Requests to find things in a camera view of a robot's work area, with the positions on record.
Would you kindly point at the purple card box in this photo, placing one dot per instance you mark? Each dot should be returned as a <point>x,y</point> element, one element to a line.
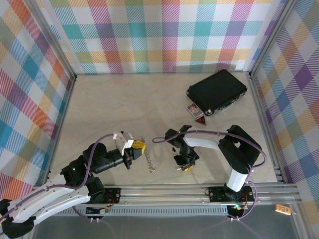
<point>194,110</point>

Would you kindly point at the small green circuit board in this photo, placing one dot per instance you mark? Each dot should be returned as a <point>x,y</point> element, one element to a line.
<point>239,207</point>
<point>104,211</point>

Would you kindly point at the aluminium frame post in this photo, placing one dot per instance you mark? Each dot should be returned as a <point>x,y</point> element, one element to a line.
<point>271,37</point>
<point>53,42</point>

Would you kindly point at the orange paper tag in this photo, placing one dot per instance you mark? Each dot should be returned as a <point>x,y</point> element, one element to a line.
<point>283,209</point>

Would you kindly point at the metal disc keyring with rings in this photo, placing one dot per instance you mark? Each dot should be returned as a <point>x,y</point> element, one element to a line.
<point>149,161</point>

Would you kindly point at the aluminium side rail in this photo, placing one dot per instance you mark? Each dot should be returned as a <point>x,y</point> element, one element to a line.
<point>261,112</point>
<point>64,112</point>

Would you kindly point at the black hard case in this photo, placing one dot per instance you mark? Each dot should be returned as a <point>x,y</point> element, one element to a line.
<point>216,90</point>

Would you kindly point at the long aluminium mounting rail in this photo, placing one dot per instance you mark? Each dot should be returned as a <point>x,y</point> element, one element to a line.
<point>162,194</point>

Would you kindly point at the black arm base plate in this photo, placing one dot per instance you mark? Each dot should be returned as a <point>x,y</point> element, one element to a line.
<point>112,194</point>
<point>218,194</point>

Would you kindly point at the red black triangular card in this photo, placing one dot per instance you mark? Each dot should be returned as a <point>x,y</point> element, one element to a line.
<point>201,121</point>

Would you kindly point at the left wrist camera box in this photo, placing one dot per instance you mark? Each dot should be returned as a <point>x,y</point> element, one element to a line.
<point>125,143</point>

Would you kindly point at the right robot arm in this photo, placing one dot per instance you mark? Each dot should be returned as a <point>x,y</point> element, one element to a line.
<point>239,154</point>

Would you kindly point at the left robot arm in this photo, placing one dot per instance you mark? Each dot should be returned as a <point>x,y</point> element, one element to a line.
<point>49,199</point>

